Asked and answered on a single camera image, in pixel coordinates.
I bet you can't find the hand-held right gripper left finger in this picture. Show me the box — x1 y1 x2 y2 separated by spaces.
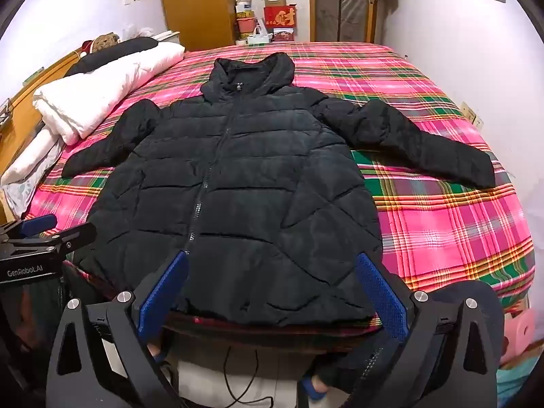
46 250 190 408

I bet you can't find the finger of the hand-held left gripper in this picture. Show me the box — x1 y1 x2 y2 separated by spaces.
0 222 98 260
0 215 58 243

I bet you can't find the pink plaid bed sheet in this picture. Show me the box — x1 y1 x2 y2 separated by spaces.
25 41 535 349

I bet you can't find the light patterned pillow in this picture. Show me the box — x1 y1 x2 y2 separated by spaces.
0 126 65 218

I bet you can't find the black puffer jacket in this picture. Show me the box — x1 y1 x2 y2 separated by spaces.
62 52 497 320

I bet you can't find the grey door with wooden frame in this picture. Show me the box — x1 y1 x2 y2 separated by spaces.
309 0 380 44

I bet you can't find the red plastic bucket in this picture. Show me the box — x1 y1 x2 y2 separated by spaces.
236 16 256 40

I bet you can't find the wooden wardrobe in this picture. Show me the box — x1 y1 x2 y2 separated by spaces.
158 0 237 52

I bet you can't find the red gift box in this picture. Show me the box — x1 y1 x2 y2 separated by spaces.
263 5 297 30

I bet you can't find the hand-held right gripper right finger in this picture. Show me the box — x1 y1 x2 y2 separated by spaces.
340 253 506 408

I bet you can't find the brown stuffed toy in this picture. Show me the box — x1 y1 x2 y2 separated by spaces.
81 33 121 54

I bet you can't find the black cable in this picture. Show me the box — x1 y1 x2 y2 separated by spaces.
223 344 275 408

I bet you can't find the pink plastic stool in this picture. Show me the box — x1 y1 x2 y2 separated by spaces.
504 304 537 366

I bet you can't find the blue slipper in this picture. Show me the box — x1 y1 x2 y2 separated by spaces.
300 371 331 401
147 342 171 367

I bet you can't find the black pillow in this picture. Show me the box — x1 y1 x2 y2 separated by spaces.
64 37 159 78

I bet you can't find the white basket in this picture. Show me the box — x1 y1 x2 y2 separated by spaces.
248 24 271 46

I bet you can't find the white duvet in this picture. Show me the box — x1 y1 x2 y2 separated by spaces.
33 41 185 145

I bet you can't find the wall socket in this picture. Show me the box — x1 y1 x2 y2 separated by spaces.
461 101 485 130

